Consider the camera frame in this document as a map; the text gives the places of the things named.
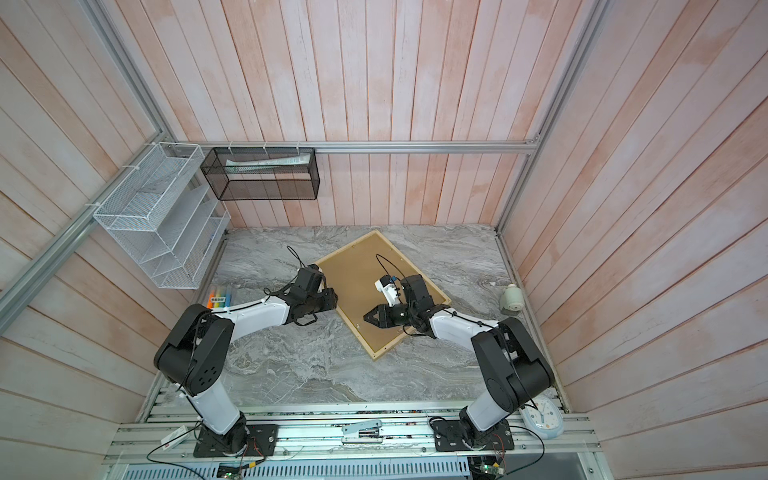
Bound light wooden picture frame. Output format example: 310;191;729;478
316;230;452;360

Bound black wire mesh basket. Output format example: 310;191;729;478
201;146;321;201

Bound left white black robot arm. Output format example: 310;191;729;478
153;264;338;456

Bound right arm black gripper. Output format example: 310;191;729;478
364;302;418;328

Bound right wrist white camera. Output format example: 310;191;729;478
375;275;401;307

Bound pack of coloured highlighters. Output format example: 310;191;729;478
206;286;234;309

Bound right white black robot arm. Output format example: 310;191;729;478
364;275;555;447

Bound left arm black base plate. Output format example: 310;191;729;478
193;424;279;458

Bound paper inside black basket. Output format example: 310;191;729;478
224;154;311;174

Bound white round clock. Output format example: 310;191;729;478
520;395;565;440

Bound white wire mesh shelf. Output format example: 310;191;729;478
94;142;230;290

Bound brown cardboard backing board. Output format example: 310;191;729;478
317;230;451;360

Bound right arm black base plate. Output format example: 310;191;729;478
428;416;515;453

